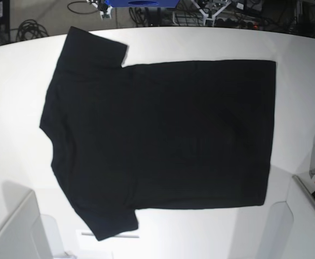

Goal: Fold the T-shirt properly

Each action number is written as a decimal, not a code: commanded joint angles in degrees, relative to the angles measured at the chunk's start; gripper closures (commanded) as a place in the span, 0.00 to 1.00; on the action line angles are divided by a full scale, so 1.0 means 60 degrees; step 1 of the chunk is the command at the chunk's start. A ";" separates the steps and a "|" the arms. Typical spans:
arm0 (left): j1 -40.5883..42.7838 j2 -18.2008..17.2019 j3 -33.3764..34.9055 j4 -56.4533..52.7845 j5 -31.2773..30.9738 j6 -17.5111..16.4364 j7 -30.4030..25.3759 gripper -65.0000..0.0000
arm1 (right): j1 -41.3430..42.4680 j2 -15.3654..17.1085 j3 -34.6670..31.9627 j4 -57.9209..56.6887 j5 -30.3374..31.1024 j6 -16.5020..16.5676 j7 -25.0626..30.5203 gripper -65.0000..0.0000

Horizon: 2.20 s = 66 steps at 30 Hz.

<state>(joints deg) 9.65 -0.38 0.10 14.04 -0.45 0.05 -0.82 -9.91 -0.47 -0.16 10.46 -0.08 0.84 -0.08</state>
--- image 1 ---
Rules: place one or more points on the black T-shirt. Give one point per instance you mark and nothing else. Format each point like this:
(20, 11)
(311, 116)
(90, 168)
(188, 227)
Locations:
(178, 135)

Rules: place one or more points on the white metal stand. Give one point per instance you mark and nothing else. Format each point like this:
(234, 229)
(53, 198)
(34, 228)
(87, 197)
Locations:
(210, 9)

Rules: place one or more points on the blue plastic bin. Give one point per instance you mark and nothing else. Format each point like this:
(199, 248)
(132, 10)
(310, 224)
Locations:
(143, 3)

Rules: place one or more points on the black power strip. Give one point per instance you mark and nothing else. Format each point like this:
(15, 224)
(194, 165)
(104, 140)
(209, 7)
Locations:
(236, 24)

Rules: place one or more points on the white cable slot cover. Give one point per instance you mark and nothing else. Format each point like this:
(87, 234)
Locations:
(123, 242)

